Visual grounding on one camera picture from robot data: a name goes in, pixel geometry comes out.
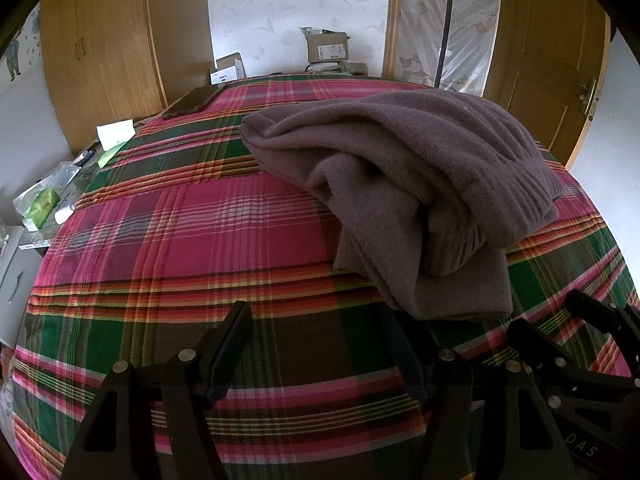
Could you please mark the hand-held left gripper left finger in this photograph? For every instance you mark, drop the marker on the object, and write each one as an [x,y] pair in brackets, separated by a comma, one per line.
[234,342]

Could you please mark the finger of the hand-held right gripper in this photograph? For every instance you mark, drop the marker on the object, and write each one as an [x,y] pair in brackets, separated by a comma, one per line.
[537,350]
[605,317]

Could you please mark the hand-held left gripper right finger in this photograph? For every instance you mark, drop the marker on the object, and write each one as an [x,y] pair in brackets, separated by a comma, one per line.
[406,357]

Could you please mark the purple fleece garment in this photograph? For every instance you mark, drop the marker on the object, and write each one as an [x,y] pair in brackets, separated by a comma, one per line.
[400,160]

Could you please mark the plaid bed sheet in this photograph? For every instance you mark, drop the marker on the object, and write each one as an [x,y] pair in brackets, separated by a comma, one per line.
[175,235]

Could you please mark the white cream tube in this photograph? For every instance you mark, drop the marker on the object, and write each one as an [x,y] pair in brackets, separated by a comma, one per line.
[64,212]

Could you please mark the glass-top side table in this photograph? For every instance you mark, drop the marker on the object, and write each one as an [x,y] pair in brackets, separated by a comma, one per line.
[87,180]

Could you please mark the white drawer cabinet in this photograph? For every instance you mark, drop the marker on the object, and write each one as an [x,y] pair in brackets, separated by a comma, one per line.
[17,280]

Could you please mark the dark pen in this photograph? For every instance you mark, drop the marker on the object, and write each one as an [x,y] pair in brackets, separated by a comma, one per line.
[84,157]

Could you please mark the white folded paper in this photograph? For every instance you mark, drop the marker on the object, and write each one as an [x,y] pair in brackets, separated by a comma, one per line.
[116,132]

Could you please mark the green packet in plastic bag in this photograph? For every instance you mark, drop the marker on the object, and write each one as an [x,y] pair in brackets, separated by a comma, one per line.
[62,172]

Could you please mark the wooden door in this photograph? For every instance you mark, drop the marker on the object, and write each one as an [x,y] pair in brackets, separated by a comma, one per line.
[540,60]

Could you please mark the white cardboard box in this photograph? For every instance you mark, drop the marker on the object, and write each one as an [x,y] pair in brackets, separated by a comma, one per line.
[227,71]

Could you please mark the brown cardboard box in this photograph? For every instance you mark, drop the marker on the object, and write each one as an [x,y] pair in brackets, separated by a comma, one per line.
[327,50]

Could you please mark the clear plastic curtain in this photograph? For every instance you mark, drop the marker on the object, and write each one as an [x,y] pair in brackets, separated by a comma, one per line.
[470,35]

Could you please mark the wooden wardrobe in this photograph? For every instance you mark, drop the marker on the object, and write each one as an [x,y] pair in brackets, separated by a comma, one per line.
[110,35]

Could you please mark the black pole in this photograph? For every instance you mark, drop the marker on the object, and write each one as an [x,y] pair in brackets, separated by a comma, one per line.
[446,20]

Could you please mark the cartoon children wall sticker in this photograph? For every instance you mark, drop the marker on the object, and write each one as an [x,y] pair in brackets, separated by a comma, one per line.
[14,55]

